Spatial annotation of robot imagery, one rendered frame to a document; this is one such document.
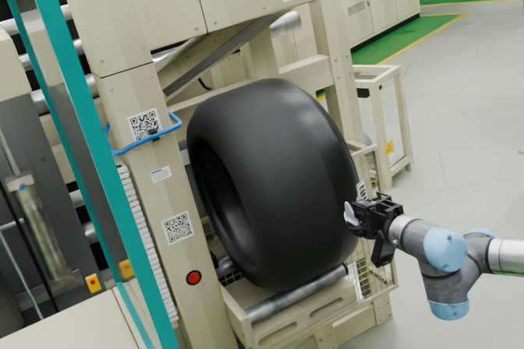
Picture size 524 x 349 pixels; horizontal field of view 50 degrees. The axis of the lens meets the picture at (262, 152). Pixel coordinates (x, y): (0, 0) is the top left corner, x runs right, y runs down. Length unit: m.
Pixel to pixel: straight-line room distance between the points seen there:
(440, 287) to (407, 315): 1.82
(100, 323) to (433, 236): 0.65
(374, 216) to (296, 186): 0.24
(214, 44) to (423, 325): 1.72
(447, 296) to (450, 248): 0.11
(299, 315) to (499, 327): 1.40
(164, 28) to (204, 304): 0.79
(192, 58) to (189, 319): 0.80
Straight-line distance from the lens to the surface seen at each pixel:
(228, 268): 1.86
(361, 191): 1.49
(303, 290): 1.68
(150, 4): 1.64
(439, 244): 1.07
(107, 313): 1.19
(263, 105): 1.47
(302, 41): 6.09
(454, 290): 1.15
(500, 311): 2.97
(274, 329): 1.66
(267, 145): 1.38
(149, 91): 1.38
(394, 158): 4.19
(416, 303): 3.02
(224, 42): 1.86
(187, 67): 1.83
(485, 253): 1.22
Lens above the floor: 1.90
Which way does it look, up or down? 22 degrees down
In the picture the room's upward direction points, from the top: 13 degrees counter-clockwise
